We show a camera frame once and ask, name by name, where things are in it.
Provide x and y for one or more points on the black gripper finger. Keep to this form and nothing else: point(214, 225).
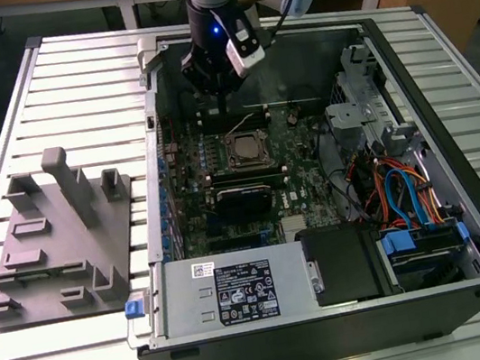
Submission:
point(198, 72)
point(231, 81)

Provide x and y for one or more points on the metal locking lever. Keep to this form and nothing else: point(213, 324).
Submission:
point(243, 121)
point(254, 167)

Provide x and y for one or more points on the silver CPU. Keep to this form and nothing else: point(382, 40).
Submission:
point(247, 147)

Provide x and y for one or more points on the CPU socket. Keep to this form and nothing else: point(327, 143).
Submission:
point(231, 167)

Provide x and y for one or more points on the black graphics card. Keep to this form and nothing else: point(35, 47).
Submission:
point(244, 204)

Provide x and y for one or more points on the green motherboard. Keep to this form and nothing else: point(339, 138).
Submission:
point(308, 178)

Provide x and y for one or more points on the metal drive cage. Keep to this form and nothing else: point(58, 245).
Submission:
point(356, 79)

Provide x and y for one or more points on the silver chipset heatsink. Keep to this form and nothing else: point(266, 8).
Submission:
point(295, 223)

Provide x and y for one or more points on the grey parts rack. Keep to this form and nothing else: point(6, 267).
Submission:
point(63, 244)

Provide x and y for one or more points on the silver power supply box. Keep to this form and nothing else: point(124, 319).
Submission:
point(185, 298)

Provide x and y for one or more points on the blue disk carrier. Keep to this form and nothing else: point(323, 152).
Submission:
point(396, 242)

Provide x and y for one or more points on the blue case latch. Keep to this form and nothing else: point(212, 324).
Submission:
point(133, 309)

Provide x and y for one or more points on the black PC case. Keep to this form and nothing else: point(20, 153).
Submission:
point(338, 338)

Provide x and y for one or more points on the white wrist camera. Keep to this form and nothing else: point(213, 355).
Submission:
point(247, 53)

